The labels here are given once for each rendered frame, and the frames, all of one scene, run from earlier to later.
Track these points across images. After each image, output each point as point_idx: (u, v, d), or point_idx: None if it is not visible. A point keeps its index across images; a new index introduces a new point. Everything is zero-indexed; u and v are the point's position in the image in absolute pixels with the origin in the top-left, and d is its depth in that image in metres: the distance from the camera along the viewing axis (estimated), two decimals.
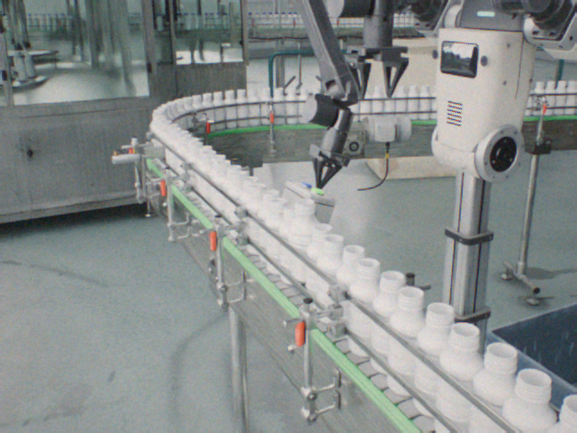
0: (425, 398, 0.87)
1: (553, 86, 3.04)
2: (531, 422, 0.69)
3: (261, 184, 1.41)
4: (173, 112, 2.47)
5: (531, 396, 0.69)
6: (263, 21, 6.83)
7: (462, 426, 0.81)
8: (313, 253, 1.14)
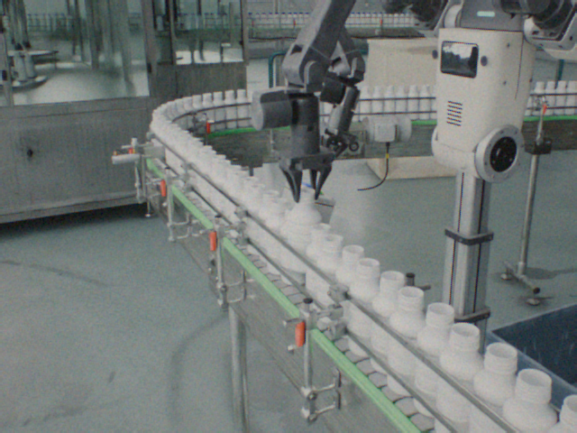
0: (425, 398, 0.87)
1: (553, 86, 3.04)
2: (531, 422, 0.69)
3: (261, 184, 1.41)
4: (173, 112, 2.47)
5: (531, 396, 0.69)
6: (263, 21, 6.83)
7: (462, 426, 0.81)
8: (313, 253, 1.14)
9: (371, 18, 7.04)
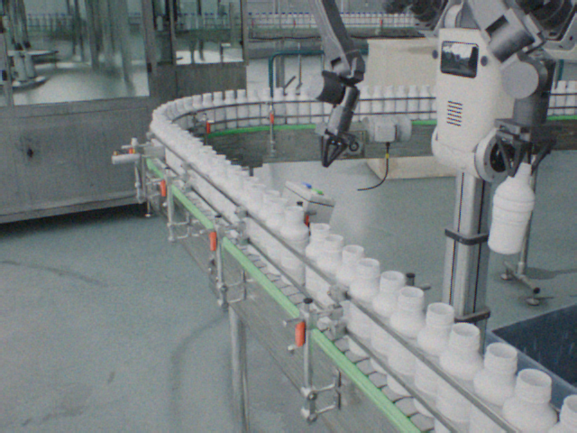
0: (425, 398, 0.87)
1: (553, 86, 3.04)
2: (531, 422, 0.69)
3: (261, 184, 1.41)
4: (173, 112, 2.47)
5: (531, 396, 0.69)
6: (263, 21, 6.83)
7: (462, 426, 0.81)
8: (313, 253, 1.14)
9: (371, 18, 7.04)
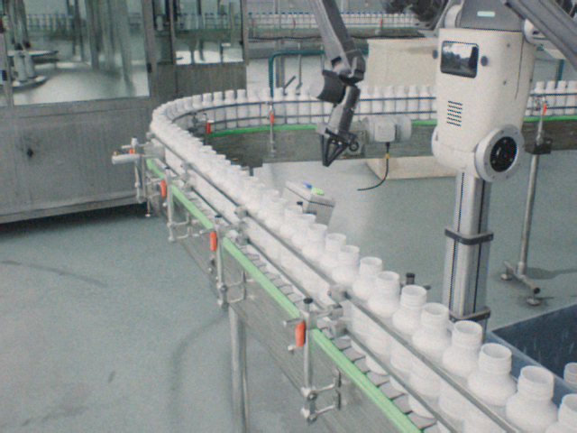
0: (400, 375, 0.92)
1: (553, 86, 3.04)
2: (492, 391, 0.74)
3: (261, 184, 1.41)
4: (173, 112, 2.47)
5: (492, 367, 0.74)
6: (263, 21, 6.83)
7: (434, 400, 0.86)
8: (297, 242, 1.20)
9: (371, 18, 7.04)
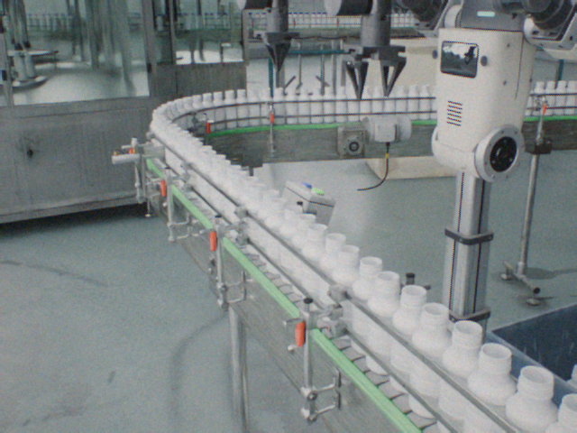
0: (400, 375, 0.92)
1: (553, 86, 3.04)
2: (492, 391, 0.74)
3: (261, 184, 1.41)
4: (173, 112, 2.47)
5: (492, 367, 0.74)
6: (263, 21, 6.83)
7: (434, 400, 0.86)
8: (297, 242, 1.20)
9: None
